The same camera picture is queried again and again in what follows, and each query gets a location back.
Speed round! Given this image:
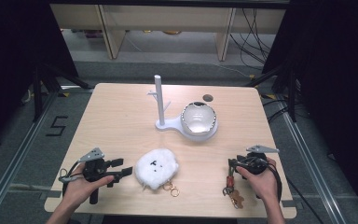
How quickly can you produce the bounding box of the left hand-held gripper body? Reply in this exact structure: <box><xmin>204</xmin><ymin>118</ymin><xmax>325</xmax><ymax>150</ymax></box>
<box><xmin>78</xmin><ymin>147</ymin><xmax>114</xmax><ymax>205</ymax></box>

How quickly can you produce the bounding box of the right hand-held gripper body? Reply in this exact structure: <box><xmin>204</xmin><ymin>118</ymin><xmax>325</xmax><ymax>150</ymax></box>
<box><xmin>236</xmin><ymin>144</ymin><xmax>281</xmax><ymax>175</ymax></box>

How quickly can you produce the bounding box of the white fluffy pouch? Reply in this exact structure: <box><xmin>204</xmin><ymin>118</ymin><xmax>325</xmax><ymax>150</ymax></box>
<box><xmin>134</xmin><ymin>147</ymin><xmax>181</xmax><ymax>198</ymax></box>

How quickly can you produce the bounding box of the keychain with brown figure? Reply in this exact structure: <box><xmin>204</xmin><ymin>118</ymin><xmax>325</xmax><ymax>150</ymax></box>
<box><xmin>222</xmin><ymin>166</ymin><xmax>245</xmax><ymax>210</ymax></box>

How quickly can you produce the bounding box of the white bowl with silver rim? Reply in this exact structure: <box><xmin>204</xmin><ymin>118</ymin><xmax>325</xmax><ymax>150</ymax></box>
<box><xmin>180</xmin><ymin>101</ymin><xmax>217</xmax><ymax>136</ymax></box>

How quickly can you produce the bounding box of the white stand with hooks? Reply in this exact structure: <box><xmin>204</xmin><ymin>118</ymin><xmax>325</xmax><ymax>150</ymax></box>
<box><xmin>146</xmin><ymin>74</ymin><xmax>219</xmax><ymax>143</ymax></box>

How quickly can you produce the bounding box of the person's right hand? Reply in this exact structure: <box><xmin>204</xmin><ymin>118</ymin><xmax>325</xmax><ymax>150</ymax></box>
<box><xmin>236</xmin><ymin>158</ymin><xmax>280</xmax><ymax>201</ymax></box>

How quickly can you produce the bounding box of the person's left hand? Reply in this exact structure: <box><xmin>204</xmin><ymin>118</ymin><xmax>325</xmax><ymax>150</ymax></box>
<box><xmin>62</xmin><ymin>163</ymin><xmax>115</xmax><ymax>210</ymax></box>

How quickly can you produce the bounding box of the grey tape strip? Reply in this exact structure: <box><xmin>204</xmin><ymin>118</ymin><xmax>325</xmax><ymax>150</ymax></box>
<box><xmin>281</xmin><ymin>199</ymin><xmax>304</xmax><ymax>209</ymax></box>
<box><xmin>39</xmin><ymin>189</ymin><xmax>62</xmax><ymax>201</ymax></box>

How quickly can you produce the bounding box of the black metal stand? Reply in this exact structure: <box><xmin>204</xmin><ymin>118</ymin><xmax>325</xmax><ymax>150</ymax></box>
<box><xmin>244</xmin><ymin>63</ymin><xmax>298</xmax><ymax>123</ymax></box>
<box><xmin>32</xmin><ymin>61</ymin><xmax>95</xmax><ymax>123</ymax></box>

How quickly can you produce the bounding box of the black curtain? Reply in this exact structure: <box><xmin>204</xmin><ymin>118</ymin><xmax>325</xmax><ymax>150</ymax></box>
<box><xmin>261</xmin><ymin>0</ymin><xmax>358</xmax><ymax>220</ymax></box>
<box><xmin>0</xmin><ymin>0</ymin><xmax>79</xmax><ymax>154</ymax></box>

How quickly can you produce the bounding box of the beige wooden desk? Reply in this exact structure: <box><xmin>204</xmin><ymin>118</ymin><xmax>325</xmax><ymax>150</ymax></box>
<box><xmin>49</xmin><ymin>3</ymin><xmax>287</xmax><ymax>62</ymax></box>

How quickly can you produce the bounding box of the left hand-held gripper cable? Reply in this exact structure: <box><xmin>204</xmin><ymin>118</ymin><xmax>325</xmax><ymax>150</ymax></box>
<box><xmin>58</xmin><ymin>161</ymin><xmax>86</xmax><ymax>197</ymax></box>

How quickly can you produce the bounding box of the hand-held gripper cable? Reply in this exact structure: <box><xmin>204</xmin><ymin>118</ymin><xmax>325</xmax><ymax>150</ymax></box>
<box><xmin>58</xmin><ymin>161</ymin><xmax>86</xmax><ymax>197</ymax></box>
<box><xmin>257</xmin><ymin>157</ymin><xmax>283</xmax><ymax>203</ymax></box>

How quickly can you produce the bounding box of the right hand-held gripper cable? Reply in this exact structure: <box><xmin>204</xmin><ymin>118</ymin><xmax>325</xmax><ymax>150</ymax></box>
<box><xmin>257</xmin><ymin>157</ymin><xmax>283</xmax><ymax>203</ymax></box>

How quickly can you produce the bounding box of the aluminium floor rail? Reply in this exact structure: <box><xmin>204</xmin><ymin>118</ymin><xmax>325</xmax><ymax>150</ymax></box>
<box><xmin>0</xmin><ymin>91</ymin><xmax>60</xmax><ymax>224</ymax></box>
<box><xmin>280</xmin><ymin>104</ymin><xmax>347</xmax><ymax>224</ymax></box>

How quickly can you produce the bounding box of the black floor cable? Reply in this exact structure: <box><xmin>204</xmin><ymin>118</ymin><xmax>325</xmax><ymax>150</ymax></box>
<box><xmin>284</xmin><ymin>175</ymin><xmax>320</xmax><ymax>224</ymax></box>

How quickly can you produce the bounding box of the bundle of black floor cables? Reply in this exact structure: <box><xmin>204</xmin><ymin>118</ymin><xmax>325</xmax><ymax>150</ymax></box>
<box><xmin>228</xmin><ymin>7</ymin><xmax>277</xmax><ymax>71</ymax></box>

